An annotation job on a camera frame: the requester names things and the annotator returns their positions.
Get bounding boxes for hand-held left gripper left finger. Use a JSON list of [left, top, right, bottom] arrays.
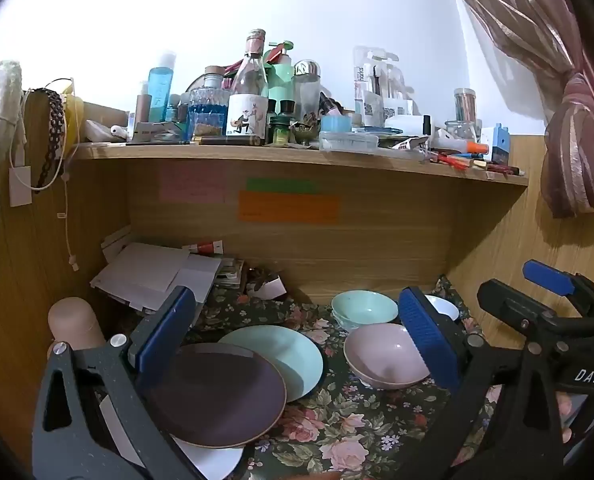
[[32, 285, 198, 480]]

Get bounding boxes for blue jar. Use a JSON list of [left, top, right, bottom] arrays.
[[320, 115, 353, 133]]

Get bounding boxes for green sticky note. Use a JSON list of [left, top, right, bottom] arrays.
[[246, 178, 318, 193]]

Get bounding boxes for orange sticky note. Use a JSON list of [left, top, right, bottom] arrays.
[[238, 190, 341, 225]]

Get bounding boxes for clear glass bottle with label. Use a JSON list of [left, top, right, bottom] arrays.
[[225, 29, 269, 147]]

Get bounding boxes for stack of printed booklets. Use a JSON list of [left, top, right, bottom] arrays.
[[217, 257, 245, 288]]

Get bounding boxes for pink sticky note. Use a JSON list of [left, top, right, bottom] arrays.
[[158, 165, 226, 204]]

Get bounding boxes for floral tablecloth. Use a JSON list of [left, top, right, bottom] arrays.
[[97, 275, 502, 480]]

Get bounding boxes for blue and white box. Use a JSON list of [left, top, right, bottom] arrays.
[[479, 123, 512, 165]]

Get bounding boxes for pink mug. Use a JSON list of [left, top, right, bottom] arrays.
[[47, 296, 107, 361]]

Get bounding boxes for mint green bottle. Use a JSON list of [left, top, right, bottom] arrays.
[[267, 40, 295, 103]]

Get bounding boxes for orange marker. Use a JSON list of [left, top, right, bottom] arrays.
[[447, 140, 490, 155]]

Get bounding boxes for glass jar with sticks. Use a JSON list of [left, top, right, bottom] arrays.
[[452, 88, 478, 141]]

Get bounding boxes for teal plate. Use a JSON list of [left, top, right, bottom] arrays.
[[218, 325, 324, 403]]

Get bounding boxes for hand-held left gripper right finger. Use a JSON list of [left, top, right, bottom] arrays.
[[394, 286, 565, 480]]

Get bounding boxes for striped pink curtain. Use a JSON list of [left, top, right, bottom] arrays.
[[439, 0, 594, 218]]

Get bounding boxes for white charging cable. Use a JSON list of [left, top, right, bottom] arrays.
[[8, 77, 82, 270]]

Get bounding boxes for teal bowl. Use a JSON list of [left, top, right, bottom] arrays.
[[331, 290, 399, 333]]

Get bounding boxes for pile of white papers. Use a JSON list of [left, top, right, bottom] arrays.
[[90, 225, 223, 313]]

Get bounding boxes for white charger adapter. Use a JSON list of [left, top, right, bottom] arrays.
[[8, 165, 32, 207]]

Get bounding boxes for brown plate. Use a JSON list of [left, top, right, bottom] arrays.
[[140, 342, 288, 450]]

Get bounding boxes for white model airplane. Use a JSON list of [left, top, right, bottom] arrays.
[[127, 120, 188, 143]]

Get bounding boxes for red and white tube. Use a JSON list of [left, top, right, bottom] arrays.
[[182, 240, 225, 256]]

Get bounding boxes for yellow headband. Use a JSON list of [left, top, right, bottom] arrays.
[[60, 80, 85, 146]]

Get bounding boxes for person's right hand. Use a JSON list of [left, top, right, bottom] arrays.
[[556, 391, 578, 445]]

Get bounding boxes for white bowl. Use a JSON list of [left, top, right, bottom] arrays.
[[424, 294, 461, 323]]

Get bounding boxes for clear plastic box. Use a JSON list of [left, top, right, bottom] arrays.
[[318, 131, 380, 153]]

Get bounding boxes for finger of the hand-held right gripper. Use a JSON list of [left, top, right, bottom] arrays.
[[522, 259, 594, 316], [477, 279, 560, 333]]

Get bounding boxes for white fluffy headband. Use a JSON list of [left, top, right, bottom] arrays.
[[0, 60, 25, 161]]

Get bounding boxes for white plate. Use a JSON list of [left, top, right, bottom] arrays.
[[98, 392, 245, 480]]

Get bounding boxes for white toothbrush packs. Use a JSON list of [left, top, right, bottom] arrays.
[[353, 46, 415, 128]]

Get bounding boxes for small white box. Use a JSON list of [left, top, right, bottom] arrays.
[[247, 275, 287, 301]]

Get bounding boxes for black lace headband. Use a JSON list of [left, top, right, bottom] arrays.
[[30, 87, 68, 193]]

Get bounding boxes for pink bowl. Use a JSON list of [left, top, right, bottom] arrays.
[[343, 323, 432, 391]]

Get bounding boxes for clear tumbler with silver lid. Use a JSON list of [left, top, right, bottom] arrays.
[[292, 60, 323, 118]]

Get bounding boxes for tall blue liquid bottle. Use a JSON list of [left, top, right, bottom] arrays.
[[148, 52, 176, 123]]

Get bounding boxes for square blue liquid glass bottle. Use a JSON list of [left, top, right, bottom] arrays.
[[188, 66, 230, 142]]

